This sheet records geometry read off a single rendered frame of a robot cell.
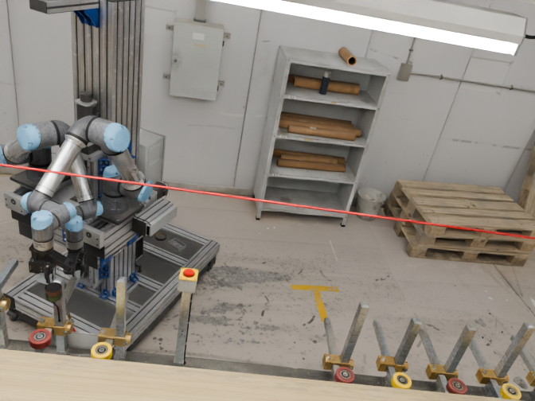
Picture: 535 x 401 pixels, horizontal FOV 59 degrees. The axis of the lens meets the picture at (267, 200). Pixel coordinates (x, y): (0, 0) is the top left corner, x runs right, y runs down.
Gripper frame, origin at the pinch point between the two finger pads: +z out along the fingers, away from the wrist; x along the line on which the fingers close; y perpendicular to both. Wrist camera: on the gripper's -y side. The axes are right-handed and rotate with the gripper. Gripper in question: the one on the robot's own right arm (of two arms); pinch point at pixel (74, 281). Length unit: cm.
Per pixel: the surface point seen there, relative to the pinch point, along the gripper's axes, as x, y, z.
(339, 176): -174, 218, 33
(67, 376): -16, -59, -8
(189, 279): -56, -34, -40
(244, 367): -85, -30, 12
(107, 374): -30, -57, -8
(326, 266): -164, 145, 84
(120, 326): -29.4, -32.7, -8.1
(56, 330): -3.0, -33.4, -2.5
